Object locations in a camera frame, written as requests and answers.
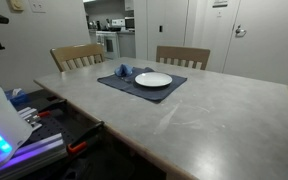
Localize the white round plate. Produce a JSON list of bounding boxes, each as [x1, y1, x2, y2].
[[135, 72, 172, 87]]

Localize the dark blue placemat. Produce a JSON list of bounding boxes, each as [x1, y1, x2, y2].
[[97, 67, 187, 103]]

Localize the blue folded cloth napkin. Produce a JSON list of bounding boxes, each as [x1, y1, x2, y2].
[[114, 64, 133, 77]]

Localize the wooden chair near door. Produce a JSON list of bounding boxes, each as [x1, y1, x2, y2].
[[156, 46, 210, 70]]

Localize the white kitchen stove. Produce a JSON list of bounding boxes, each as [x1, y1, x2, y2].
[[96, 31, 120, 60]]

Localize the wooden chair near stove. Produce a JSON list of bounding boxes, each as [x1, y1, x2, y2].
[[50, 44, 105, 72]]

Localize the black perforated mounting board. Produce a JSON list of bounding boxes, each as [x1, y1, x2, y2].
[[25, 115, 88, 145]]

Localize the black orange clamp near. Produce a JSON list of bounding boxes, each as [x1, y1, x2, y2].
[[66, 121, 104, 155]]

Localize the black orange clamp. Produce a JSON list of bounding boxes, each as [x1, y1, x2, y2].
[[38, 100, 67, 117], [66, 121, 104, 155]]

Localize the black orange clamp far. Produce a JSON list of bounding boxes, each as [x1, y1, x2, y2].
[[38, 100, 67, 117]]

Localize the blue tissue box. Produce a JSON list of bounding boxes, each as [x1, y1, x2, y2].
[[5, 88, 29, 106]]

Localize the aluminium extrusion rail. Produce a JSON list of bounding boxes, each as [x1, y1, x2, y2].
[[0, 133, 67, 180]]

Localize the silver door handle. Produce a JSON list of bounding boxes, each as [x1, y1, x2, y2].
[[235, 26, 247, 37]]

